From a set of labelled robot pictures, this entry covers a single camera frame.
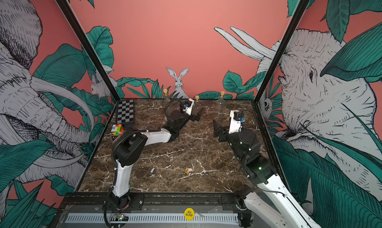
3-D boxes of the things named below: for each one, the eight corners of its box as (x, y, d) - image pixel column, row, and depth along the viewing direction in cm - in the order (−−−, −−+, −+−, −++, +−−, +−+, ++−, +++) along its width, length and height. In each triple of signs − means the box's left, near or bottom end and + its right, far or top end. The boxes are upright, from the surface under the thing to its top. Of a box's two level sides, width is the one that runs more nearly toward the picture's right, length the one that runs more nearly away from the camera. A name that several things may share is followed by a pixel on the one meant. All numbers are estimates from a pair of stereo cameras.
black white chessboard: (118, 124, 106) (116, 121, 103) (119, 103, 119) (117, 100, 116) (134, 120, 108) (132, 118, 105) (133, 101, 121) (132, 98, 118)
